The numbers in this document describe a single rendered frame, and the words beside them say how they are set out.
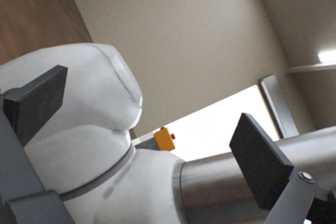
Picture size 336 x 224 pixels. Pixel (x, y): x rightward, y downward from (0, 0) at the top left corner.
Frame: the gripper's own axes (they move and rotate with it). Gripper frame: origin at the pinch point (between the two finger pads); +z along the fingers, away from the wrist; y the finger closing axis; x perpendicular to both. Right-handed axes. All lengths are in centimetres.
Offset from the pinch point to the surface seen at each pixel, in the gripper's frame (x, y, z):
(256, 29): 16, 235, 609
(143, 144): -63, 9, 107
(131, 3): -8, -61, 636
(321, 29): 47, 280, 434
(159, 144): -59, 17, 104
